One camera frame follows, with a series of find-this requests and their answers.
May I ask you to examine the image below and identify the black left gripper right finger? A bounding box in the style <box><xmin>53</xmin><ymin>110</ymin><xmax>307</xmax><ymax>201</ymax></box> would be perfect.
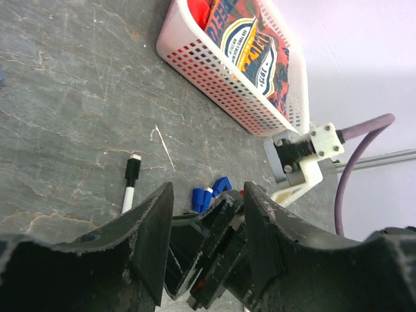
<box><xmin>244</xmin><ymin>182</ymin><xmax>359</xmax><ymax>293</ymax></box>

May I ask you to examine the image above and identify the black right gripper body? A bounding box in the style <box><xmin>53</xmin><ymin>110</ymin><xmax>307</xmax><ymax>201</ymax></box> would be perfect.
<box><xmin>164</xmin><ymin>190</ymin><xmax>260</xmax><ymax>311</ymax></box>

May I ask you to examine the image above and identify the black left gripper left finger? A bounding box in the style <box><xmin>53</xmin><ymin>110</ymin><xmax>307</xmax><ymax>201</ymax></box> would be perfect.
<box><xmin>58</xmin><ymin>183</ymin><xmax>174</xmax><ymax>306</ymax></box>

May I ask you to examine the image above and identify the blue marker cap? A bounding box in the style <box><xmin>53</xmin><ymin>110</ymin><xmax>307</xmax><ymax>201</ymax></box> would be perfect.
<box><xmin>212</xmin><ymin>176</ymin><xmax>233</xmax><ymax>198</ymax></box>
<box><xmin>191</xmin><ymin>188</ymin><xmax>213</xmax><ymax>213</ymax></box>

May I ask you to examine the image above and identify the white plastic basket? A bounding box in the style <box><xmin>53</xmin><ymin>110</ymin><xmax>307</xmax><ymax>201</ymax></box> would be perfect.
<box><xmin>156</xmin><ymin>1</ymin><xmax>310</xmax><ymax>137</ymax></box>

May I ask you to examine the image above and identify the orange printed cloth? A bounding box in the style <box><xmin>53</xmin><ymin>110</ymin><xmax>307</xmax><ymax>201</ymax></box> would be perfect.
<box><xmin>187</xmin><ymin>0</ymin><xmax>289</xmax><ymax>118</ymax></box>

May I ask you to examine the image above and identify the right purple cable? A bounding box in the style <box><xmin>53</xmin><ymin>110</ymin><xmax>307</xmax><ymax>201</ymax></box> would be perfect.
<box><xmin>334</xmin><ymin>112</ymin><xmax>396</xmax><ymax>237</ymax></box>

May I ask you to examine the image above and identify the aluminium frame rail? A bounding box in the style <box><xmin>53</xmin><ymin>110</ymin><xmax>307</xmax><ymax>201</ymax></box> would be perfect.
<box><xmin>353</xmin><ymin>149</ymin><xmax>416</xmax><ymax>171</ymax></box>

